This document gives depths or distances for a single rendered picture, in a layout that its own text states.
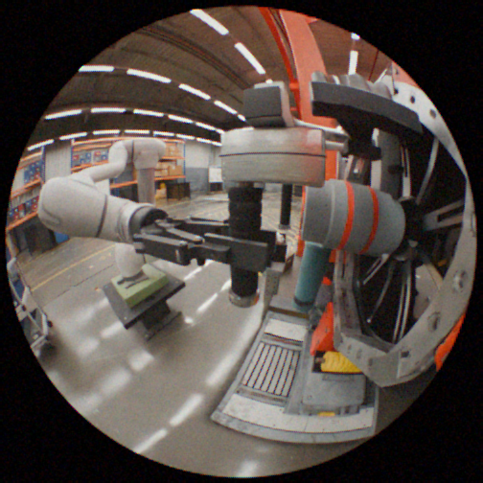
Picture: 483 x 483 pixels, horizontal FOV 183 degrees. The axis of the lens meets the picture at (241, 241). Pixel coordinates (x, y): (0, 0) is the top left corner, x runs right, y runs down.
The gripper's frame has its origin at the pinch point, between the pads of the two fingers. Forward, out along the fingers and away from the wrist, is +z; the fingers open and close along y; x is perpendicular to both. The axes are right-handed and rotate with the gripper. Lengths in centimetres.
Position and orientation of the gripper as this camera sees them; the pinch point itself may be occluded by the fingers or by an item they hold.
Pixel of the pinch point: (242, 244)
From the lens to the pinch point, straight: 17.3
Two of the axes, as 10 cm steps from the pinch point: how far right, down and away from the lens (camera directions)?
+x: 0.0, -9.2, -3.9
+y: -4.1, 3.6, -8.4
